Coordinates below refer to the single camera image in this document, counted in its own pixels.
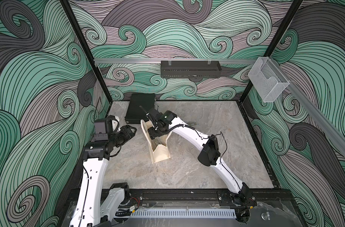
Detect black wall tray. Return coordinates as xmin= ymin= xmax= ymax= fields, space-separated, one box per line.
xmin=160 ymin=60 xmax=222 ymax=79

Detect cream canvas tote bag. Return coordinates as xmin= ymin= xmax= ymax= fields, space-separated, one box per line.
xmin=140 ymin=120 xmax=172 ymax=163

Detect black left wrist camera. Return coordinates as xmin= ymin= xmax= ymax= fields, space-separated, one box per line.
xmin=92 ymin=115 xmax=120 ymax=142

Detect clear acrylic wall holder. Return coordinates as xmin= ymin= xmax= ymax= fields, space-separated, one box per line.
xmin=248 ymin=57 xmax=290 ymax=103

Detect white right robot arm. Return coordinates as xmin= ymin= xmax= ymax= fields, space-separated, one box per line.
xmin=145 ymin=108 xmax=257 ymax=208

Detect black enclosure corner post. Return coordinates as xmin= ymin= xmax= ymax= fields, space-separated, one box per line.
xmin=239 ymin=1 xmax=302 ymax=104

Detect black case with latches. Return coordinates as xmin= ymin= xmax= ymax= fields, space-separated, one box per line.
xmin=125 ymin=93 xmax=155 ymax=124

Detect white slotted cable duct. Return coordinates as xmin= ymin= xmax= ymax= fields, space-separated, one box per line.
xmin=130 ymin=208 xmax=237 ymax=219

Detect aluminium rail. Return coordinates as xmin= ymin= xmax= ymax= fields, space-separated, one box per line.
xmin=93 ymin=58 xmax=258 ymax=65
xmin=272 ymin=60 xmax=345 ymax=158

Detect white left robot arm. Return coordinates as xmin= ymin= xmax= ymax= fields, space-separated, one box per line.
xmin=69 ymin=125 xmax=137 ymax=227

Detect aluminium back rail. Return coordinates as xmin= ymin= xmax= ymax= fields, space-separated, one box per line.
xmin=93 ymin=58 xmax=258 ymax=65

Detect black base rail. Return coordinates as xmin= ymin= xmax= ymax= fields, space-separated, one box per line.
xmin=130 ymin=189 xmax=293 ymax=207

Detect black left corner post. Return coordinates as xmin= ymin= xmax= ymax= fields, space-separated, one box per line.
xmin=59 ymin=0 xmax=113 ymax=105

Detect aluminium right rail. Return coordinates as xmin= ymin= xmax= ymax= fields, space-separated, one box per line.
xmin=272 ymin=60 xmax=345 ymax=158

